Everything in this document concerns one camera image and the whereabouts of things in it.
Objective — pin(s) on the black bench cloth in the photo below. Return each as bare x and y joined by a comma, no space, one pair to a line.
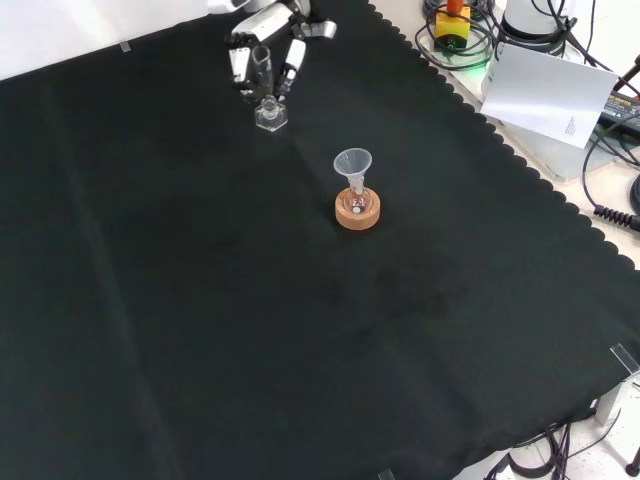
200,275

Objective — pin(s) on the clear glass graduated cylinder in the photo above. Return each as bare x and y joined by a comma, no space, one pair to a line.
270,116

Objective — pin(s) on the black power adapter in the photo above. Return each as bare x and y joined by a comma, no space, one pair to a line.
622,110

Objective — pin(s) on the yellow stop button box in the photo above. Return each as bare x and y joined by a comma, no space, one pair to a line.
452,27

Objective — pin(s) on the pale white board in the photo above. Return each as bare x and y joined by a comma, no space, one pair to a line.
545,95

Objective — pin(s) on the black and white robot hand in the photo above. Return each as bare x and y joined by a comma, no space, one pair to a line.
265,22

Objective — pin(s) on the clear plastic funnel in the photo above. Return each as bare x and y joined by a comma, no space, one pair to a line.
352,162

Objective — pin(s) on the small tape strip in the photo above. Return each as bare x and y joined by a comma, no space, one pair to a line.
125,47

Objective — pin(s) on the clear glass round-bottom flask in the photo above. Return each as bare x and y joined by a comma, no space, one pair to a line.
357,202

